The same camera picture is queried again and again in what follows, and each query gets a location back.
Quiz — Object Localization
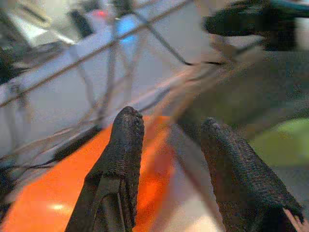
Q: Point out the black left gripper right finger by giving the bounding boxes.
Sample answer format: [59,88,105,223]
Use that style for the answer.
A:
[200,117,305,232]

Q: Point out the black power strip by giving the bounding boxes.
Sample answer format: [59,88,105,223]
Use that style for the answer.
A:
[69,8,109,38]

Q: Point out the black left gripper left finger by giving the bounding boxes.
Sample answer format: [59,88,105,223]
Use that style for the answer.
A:
[64,105,145,232]

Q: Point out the orange plastic bowl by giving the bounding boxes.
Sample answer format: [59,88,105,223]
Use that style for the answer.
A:
[0,115,177,232]

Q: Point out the stainless steel sink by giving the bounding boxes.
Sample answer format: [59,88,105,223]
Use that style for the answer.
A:
[140,49,309,170]

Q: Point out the green plate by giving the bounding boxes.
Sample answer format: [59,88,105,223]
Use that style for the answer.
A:
[248,118,309,169]

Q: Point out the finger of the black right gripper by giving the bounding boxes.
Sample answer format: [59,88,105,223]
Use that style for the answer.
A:
[204,8,268,37]

